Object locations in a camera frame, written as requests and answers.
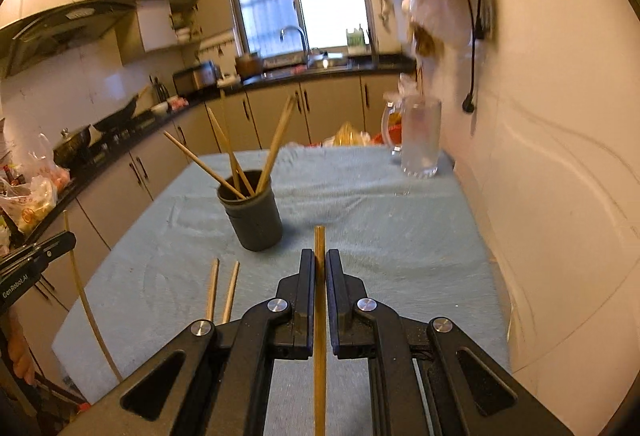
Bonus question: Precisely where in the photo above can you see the wall shelf with dishes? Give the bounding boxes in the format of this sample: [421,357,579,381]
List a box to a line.
[170,3,203,42]

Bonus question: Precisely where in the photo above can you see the chrome sink faucet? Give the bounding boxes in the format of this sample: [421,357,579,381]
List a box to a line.
[280,25,310,64]

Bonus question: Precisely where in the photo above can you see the plastic bags of food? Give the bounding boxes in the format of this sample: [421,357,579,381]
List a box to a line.
[0,155,71,237]

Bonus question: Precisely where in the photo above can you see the green detergent bottle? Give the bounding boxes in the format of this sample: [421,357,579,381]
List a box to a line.
[345,23,370,53]

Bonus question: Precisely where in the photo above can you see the clear plastic pitcher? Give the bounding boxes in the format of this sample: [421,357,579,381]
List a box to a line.
[381,95,443,179]

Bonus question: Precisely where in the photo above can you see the silver rice cooker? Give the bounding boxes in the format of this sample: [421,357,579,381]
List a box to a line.
[172,61,221,97]

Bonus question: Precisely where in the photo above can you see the dark grey perforated chopstick holder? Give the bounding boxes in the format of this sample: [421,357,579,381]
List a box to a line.
[216,170,283,252]

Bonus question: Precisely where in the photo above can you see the person's left hand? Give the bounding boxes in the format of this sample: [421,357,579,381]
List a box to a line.
[6,311,37,384]

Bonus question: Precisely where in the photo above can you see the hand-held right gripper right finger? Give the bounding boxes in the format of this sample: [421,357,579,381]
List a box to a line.
[325,248,576,436]

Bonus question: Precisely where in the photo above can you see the pale yellow plastic bag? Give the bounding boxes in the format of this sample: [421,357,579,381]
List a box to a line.
[322,122,373,148]

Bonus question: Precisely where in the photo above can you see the brown cooking pot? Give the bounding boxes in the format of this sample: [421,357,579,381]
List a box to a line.
[234,52,264,78]

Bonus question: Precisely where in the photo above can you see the black kitchen countertop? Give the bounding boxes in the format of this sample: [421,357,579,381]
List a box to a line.
[0,53,418,257]

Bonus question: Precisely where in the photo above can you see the black frying pan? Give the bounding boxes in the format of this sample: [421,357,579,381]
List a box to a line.
[92,86,153,133]

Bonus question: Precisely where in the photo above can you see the steel range hood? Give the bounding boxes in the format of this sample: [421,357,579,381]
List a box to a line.
[0,0,136,78]

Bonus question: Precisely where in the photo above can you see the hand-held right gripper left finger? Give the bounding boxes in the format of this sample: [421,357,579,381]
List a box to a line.
[57,248,317,436]

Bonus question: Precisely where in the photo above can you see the black power plug cable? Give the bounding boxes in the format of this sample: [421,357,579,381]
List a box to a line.
[459,0,490,117]

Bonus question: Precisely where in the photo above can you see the dark pot with lid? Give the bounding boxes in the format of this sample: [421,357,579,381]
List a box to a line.
[52,126,93,167]

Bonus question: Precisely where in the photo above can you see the steel wok lid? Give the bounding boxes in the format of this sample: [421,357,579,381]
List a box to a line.
[309,50,346,68]

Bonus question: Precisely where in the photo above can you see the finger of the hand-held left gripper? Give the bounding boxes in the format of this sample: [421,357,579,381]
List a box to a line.
[0,231,77,278]

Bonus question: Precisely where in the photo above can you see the beige lower kitchen cabinets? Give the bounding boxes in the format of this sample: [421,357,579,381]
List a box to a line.
[0,73,416,317]

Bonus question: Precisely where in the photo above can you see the blue-grey tablecloth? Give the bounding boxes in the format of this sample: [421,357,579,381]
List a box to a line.
[50,143,511,436]

